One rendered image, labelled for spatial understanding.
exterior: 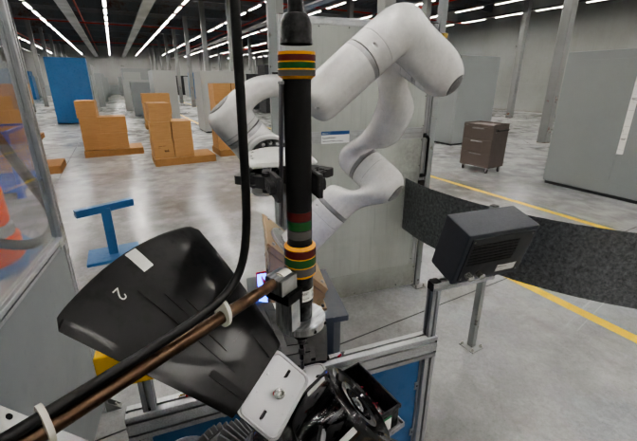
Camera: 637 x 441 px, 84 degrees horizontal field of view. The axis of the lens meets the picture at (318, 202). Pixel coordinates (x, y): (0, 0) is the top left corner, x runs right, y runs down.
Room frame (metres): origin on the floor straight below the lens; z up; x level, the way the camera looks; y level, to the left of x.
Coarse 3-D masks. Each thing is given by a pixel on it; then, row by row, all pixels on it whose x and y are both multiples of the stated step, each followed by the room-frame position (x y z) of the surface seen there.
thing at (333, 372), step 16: (336, 368) 0.40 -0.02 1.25; (320, 384) 0.36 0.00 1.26; (336, 384) 0.35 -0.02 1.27; (352, 384) 0.41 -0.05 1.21; (304, 400) 0.36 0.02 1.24; (320, 400) 0.34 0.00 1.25; (336, 400) 0.33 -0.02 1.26; (352, 400) 0.36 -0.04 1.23; (368, 400) 0.40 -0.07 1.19; (304, 416) 0.33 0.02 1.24; (320, 416) 0.33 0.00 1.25; (336, 416) 0.32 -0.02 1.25; (352, 416) 0.32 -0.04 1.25; (368, 416) 0.36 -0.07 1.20; (256, 432) 0.34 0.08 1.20; (288, 432) 0.34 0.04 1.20; (304, 432) 0.32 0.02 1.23; (336, 432) 0.31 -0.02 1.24; (368, 432) 0.31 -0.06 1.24; (384, 432) 0.34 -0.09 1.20
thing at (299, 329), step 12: (276, 276) 0.40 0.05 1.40; (288, 276) 0.40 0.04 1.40; (276, 288) 0.39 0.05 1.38; (288, 288) 0.40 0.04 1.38; (300, 288) 0.41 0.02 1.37; (276, 300) 0.40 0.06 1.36; (288, 300) 0.39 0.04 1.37; (276, 312) 0.42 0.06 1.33; (288, 312) 0.40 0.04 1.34; (312, 312) 0.44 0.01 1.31; (288, 324) 0.40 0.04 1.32; (300, 324) 0.42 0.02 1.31; (312, 324) 0.42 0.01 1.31; (300, 336) 0.40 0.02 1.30
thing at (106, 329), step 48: (192, 240) 0.48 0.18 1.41; (96, 288) 0.34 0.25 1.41; (144, 288) 0.37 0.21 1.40; (192, 288) 0.40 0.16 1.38; (240, 288) 0.44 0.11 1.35; (96, 336) 0.31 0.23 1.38; (144, 336) 0.33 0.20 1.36; (240, 336) 0.38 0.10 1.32; (192, 384) 0.32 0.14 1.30; (240, 384) 0.34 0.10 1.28
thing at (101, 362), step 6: (96, 354) 0.63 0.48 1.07; (102, 354) 0.63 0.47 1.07; (96, 360) 0.61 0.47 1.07; (102, 360) 0.61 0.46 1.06; (108, 360) 0.62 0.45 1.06; (114, 360) 0.62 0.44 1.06; (96, 366) 0.61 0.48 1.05; (102, 366) 0.61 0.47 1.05; (108, 366) 0.62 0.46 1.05; (96, 372) 0.61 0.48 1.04; (144, 378) 0.64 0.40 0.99; (150, 378) 0.64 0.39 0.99
